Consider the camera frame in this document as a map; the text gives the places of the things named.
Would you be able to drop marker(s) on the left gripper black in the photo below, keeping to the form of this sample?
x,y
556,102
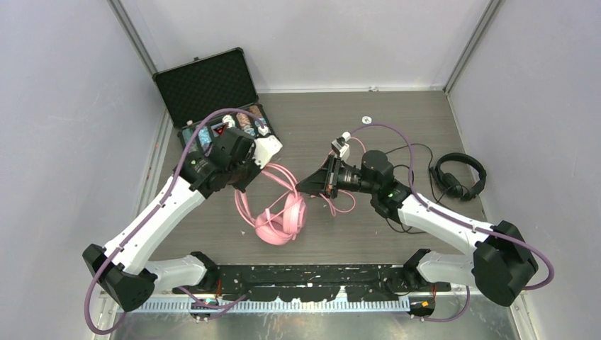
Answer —
x,y
242,184

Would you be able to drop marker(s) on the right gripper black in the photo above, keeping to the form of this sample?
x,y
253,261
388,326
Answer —
x,y
325,180

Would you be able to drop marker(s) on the pink headphones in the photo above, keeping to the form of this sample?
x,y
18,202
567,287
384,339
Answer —
x,y
280,227

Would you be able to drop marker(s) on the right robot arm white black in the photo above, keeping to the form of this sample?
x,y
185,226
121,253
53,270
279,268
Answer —
x,y
495,259

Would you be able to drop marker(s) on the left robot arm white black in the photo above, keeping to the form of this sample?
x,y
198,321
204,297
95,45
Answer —
x,y
122,267

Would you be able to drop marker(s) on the black headphones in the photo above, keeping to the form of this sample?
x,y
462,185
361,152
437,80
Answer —
x,y
450,170

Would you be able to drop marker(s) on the black poker chip case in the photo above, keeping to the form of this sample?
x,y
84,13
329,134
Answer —
x,y
207,95

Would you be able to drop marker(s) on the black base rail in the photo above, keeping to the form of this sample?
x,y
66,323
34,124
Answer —
x,y
315,283

